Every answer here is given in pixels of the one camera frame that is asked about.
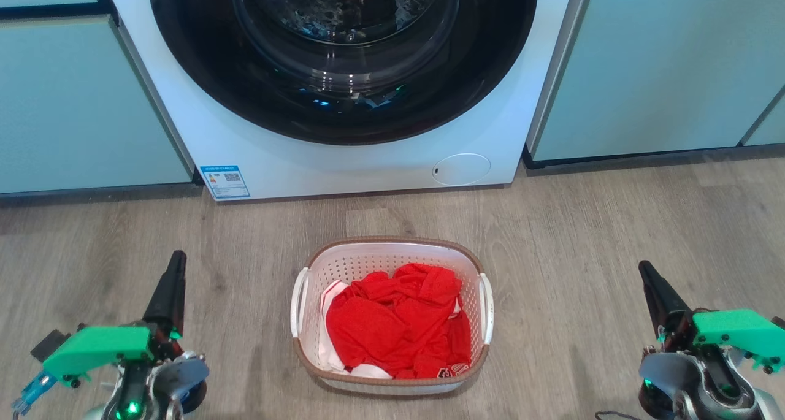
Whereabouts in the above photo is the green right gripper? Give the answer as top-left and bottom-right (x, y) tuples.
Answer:
(638, 261), (785, 373)

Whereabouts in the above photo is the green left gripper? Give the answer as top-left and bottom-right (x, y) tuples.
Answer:
(42, 250), (186, 386)

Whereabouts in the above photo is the white perforated laundry basket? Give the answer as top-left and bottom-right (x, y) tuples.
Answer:
(290, 236), (494, 396)

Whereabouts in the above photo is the blue energy label sticker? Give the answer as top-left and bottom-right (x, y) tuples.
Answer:
(200, 165), (251, 200)

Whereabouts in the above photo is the pale green cabinet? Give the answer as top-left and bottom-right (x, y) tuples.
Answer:
(0, 0), (196, 195)
(526, 0), (785, 163)

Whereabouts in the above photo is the red mesh garment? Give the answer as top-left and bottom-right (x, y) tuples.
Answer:
(325, 262), (473, 379)

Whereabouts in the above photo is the white front-load washing machine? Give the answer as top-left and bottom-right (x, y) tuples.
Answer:
(101, 0), (595, 201)

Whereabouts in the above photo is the round white filter cover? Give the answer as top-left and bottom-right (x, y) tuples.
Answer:
(431, 153), (491, 186)

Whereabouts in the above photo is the round black glass washer door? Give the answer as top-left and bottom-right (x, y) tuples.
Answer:
(147, 0), (539, 146)

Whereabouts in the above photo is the blue cable connector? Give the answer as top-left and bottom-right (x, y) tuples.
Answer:
(12, 371), (59, 416)

